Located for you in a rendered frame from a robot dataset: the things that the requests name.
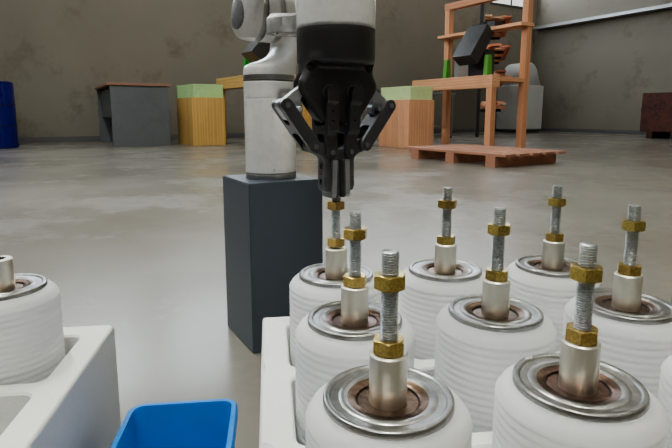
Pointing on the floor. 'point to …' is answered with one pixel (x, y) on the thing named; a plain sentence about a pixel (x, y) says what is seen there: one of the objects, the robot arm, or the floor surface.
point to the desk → (134, 114)
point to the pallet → (497, 157)
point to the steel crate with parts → (656, 115)
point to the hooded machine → (506, 121)
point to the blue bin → (179, 425)
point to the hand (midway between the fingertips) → (335, 177)
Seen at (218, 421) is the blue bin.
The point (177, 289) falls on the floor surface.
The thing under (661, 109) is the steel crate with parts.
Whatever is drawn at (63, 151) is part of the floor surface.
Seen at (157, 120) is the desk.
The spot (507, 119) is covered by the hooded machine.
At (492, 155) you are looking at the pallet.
